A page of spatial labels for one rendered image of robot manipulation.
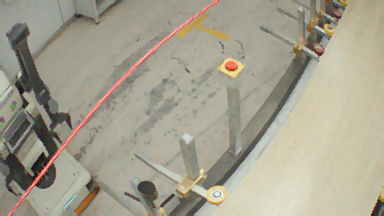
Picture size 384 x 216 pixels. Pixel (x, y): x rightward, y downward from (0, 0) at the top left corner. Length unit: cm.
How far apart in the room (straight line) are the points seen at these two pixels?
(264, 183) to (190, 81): 167
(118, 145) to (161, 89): 54
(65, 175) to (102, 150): 53
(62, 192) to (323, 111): 167
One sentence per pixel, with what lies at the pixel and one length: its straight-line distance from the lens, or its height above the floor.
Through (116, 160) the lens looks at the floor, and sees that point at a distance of 280.
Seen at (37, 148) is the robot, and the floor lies 80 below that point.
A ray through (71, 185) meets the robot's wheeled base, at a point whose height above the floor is 28.
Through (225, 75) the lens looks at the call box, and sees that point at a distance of 147.
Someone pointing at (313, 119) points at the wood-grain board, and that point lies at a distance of 176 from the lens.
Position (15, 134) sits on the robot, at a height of 104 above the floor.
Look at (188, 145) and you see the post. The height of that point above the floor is 111.
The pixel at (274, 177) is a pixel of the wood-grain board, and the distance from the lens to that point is 158.
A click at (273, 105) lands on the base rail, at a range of 204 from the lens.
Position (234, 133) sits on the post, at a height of 87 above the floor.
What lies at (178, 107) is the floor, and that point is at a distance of 296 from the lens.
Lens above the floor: 229
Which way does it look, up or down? 51 degrees down
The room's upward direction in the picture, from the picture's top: 9 degrees counter-clockwise
